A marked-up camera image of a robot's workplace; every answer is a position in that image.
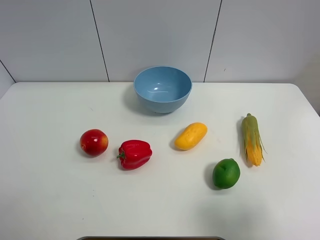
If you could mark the red bell pepper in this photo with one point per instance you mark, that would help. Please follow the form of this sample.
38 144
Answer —
134 153

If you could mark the green lime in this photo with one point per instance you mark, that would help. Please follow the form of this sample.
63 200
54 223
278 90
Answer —
226 173

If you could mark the blue plastic bowl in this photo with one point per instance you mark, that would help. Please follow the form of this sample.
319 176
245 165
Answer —
162 89

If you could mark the corn cob with husk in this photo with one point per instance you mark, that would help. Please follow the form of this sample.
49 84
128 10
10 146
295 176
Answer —
252 142

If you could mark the red apple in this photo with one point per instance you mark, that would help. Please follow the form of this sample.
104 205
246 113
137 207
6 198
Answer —
94 142

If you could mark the yellow mango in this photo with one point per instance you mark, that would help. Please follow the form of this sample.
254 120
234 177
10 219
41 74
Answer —
191 136

